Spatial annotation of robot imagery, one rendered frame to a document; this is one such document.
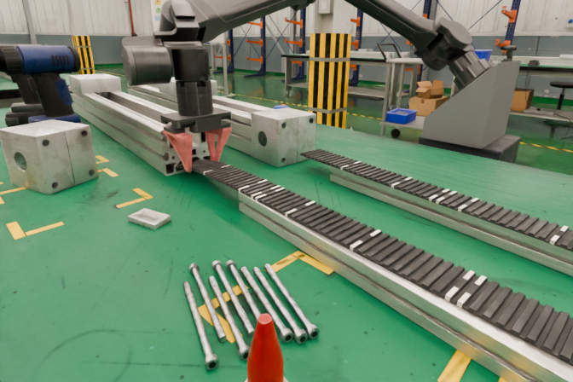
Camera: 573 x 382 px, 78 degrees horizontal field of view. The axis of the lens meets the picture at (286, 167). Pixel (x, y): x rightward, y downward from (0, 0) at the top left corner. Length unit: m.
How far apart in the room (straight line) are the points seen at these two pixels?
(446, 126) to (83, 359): 0.85
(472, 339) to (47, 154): 0.60
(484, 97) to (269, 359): 0.83
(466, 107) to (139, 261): 0.77
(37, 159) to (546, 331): 0.66
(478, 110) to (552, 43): 7.20
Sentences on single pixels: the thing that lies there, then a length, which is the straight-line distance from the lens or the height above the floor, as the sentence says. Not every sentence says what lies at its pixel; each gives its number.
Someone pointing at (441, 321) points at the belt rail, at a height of 0.79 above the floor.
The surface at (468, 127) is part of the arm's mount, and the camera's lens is 0.95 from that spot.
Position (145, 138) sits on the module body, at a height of 0.83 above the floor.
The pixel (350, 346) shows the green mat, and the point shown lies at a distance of 0.33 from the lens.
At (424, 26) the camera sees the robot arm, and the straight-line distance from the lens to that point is 1.00.
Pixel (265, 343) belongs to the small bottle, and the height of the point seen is 0.89.
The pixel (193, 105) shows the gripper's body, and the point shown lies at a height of 0.91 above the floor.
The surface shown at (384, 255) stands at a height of 0.81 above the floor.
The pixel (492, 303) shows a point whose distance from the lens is 0.35.
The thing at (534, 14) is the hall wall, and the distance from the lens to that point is 8.20.
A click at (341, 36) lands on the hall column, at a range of 3.96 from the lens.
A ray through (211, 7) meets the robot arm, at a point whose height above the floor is 1.07.
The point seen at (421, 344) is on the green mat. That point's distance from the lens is 0.34.
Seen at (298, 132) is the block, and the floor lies 0.84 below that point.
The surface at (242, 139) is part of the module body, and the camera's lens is 0.78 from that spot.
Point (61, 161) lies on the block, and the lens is 0.68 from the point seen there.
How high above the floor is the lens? 1.01
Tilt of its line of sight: 19 degrees down
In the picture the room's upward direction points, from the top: 1 degrees clockwise
